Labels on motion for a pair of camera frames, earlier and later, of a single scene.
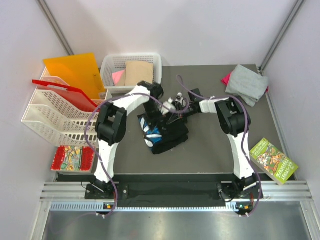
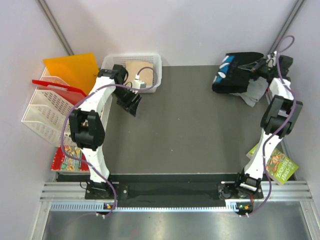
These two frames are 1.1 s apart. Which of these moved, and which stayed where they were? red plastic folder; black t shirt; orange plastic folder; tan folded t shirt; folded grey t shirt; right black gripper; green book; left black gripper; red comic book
Moved: left black gripper; right black gripper; black t shirt
Stayed: green book; red comic book; tan folded t shirt; orange plastic folder; red plastic folder; folded grey t shirt
